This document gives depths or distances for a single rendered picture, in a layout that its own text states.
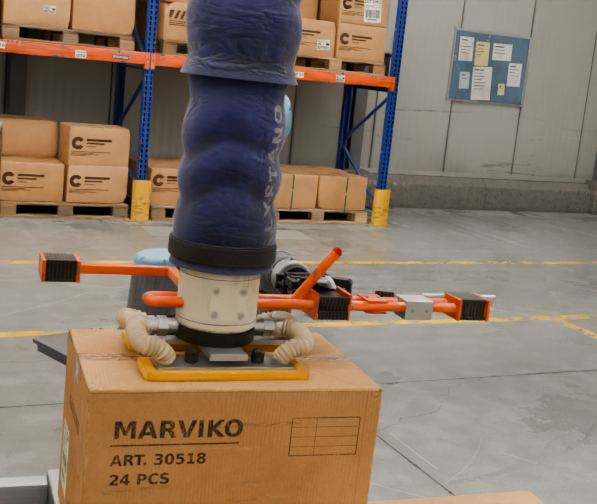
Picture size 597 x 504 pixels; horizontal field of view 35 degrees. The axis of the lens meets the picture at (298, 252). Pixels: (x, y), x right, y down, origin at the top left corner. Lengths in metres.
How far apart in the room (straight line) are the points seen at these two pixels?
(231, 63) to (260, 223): 0.32
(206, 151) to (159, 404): 0.50
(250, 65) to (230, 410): 0.67
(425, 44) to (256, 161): 10.37
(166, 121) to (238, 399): 9.03
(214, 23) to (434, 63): 10.47
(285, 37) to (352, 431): 0.81
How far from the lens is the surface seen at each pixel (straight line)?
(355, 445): 2.02
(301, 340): 2.00
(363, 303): 2.11
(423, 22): 12.18
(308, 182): 10.13
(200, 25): 1.89
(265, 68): 1.87
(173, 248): 1.95
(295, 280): 2.18
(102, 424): 1.86
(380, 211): 10.44
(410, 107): 12.15
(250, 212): 1.90
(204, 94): 1.90
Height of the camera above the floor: 1.64
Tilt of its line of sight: 11 degrees down
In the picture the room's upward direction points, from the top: 6 degrees clockwise
